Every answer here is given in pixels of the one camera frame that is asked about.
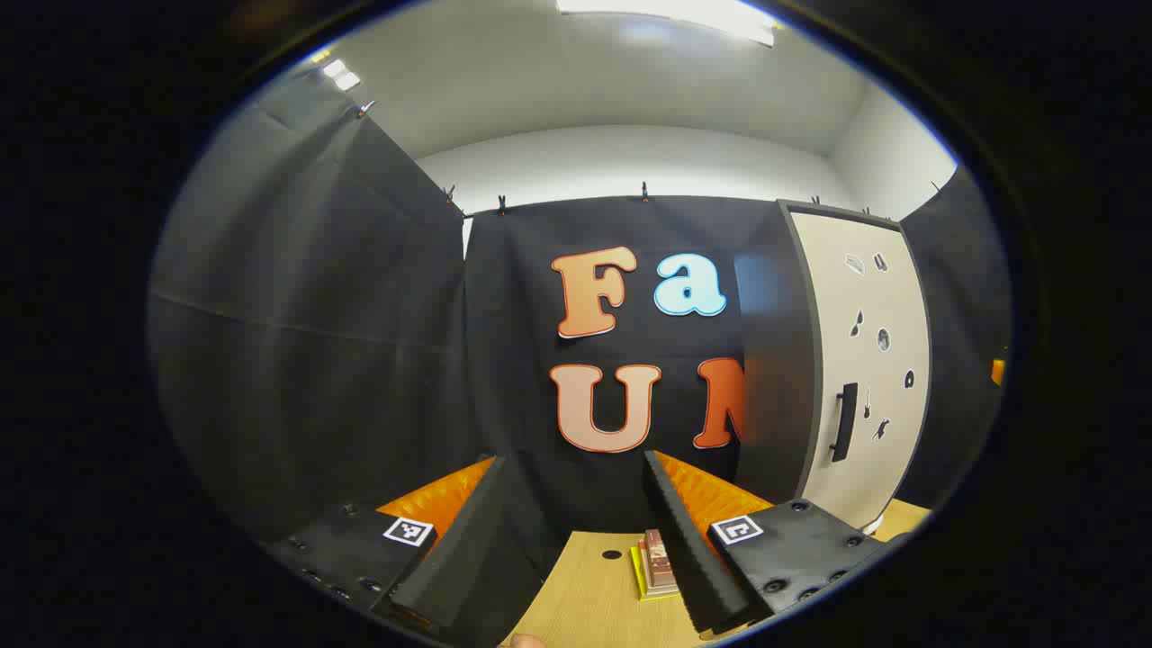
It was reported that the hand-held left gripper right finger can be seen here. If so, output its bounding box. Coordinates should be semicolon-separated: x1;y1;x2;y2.
642;450;890;635

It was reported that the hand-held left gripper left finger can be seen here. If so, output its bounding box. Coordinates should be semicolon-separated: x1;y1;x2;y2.
261;454;509;631

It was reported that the white cabinet door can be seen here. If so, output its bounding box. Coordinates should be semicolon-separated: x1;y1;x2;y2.
787;209;932;532

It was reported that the black door handle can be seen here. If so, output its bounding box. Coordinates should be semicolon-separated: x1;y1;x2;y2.
830;382;859;463

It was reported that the dark grey cabinet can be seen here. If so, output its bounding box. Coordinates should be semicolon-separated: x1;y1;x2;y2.
733;200;912;505

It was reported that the black backdrop cloth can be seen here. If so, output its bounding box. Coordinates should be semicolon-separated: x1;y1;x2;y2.
148;67;1013;577

